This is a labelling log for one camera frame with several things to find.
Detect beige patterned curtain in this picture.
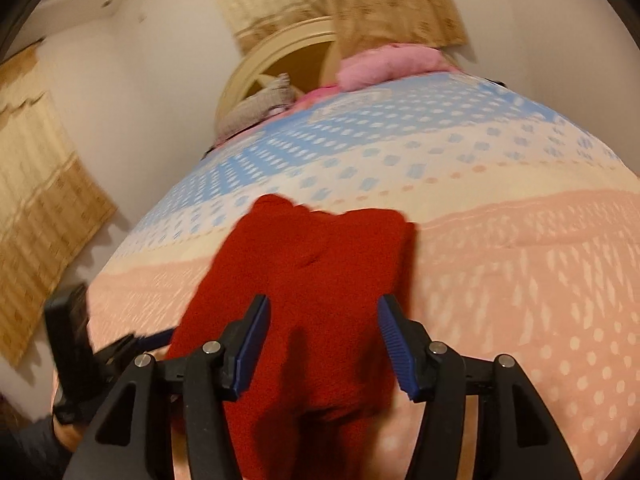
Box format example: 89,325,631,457
200,0,471,56
0,42,118,368

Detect cream wooden headboard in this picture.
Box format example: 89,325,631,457
215,16,343,141

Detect red knit garment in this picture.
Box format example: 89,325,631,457
165,194,416,480

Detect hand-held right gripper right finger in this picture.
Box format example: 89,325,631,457
377,295,583,480

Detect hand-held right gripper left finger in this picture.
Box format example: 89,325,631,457
62,295,272,480

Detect dotted blue pink blanket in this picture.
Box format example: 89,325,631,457
52,71,640,480

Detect grey cloth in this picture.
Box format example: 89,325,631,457
217,74,296,136

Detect person's left forearm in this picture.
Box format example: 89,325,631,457
0,412,88,480

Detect flat pink cushion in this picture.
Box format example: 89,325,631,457
287,84,343,111

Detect fluffy pink pillow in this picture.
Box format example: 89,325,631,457
336,44,448,92

